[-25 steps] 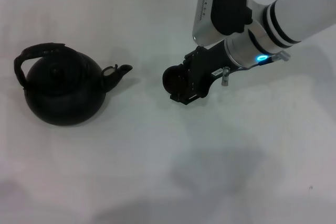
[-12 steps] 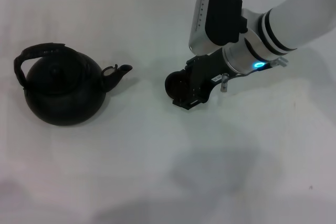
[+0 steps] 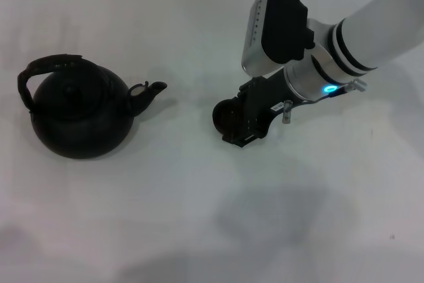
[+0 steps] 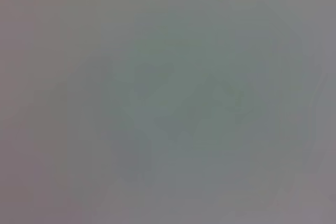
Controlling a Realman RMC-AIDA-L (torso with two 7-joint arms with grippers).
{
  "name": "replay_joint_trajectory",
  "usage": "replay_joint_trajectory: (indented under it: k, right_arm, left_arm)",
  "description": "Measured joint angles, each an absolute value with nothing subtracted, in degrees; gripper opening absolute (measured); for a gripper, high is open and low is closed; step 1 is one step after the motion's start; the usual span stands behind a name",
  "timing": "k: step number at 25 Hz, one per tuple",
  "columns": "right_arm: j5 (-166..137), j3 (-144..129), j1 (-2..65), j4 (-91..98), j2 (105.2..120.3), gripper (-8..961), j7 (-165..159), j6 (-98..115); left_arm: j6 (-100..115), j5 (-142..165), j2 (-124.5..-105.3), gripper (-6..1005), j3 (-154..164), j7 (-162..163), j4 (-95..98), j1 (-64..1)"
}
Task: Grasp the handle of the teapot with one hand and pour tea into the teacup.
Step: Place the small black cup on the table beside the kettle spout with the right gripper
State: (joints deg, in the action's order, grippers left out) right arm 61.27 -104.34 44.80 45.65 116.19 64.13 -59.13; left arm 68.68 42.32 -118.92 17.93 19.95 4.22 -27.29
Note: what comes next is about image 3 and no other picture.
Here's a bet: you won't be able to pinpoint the black round teapot with handle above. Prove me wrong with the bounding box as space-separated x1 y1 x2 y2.
17 53 168 160

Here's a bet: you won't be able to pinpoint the camera mount bracket with screws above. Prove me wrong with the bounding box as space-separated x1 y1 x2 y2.
281 78 368 125

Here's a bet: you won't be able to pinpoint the silver black wrist camera box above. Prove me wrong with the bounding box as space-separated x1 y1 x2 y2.
240 0 315 77

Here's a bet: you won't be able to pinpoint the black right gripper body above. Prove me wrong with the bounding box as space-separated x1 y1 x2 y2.
243 69 295 138

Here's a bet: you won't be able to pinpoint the small dark brown teacup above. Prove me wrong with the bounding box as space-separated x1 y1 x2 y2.
213 99 244 135

